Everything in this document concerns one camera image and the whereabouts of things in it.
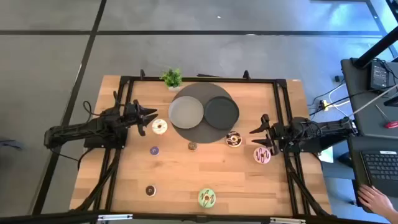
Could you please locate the green plant in white pot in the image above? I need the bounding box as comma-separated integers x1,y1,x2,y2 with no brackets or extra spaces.
160,68,183,91

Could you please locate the white cable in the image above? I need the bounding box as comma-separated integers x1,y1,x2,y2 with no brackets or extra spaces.
328,83,352,110

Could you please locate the large pink frosted donut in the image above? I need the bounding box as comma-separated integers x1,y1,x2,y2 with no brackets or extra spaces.
252,146,272,165

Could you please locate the large green frosted donut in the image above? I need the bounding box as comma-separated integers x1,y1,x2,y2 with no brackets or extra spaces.
198,188,217,208

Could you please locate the black laptop keyboard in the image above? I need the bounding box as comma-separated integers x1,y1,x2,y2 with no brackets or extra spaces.
360,150,398,197

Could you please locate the large white frosted donut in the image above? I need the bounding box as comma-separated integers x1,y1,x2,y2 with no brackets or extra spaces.
151,118,169,136

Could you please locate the large chocolate frosted donut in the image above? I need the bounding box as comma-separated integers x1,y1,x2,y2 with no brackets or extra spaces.
225,131,243,148

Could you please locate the round dark grey placemat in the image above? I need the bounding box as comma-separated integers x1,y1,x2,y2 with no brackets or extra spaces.
170,82,240,144

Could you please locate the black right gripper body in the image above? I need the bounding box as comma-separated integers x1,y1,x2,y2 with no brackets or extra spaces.
269,122,293,150

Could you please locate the person's hand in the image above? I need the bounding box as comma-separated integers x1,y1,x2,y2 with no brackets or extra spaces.
357,184,396,215

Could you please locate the dark grey side desk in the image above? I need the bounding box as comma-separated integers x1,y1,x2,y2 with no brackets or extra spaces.
340,57,398,215

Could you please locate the grey cable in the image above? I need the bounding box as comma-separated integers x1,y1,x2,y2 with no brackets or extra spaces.
348,83,398,118

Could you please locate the black diagonal post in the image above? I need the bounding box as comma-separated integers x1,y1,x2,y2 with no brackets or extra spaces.
353,26,398,69

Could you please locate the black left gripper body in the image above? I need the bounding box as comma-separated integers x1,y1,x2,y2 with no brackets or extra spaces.
124,100,141,127

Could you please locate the black electronic box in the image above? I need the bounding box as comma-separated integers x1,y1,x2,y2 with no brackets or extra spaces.
369,60,390,91

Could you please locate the person's forearm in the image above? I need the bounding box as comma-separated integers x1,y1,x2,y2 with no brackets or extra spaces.
384,203,398,224

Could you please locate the light grey plate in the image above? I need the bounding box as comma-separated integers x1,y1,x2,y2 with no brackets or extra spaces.
168,95,205,130

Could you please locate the black beam with silver brackets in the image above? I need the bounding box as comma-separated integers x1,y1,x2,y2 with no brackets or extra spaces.
0,210,398,224

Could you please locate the black plate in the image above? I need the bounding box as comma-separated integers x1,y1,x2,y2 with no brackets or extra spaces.
203,96,240,131

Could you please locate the red handled screwdriver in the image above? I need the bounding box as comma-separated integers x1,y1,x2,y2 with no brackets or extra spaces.
374,104,398,129

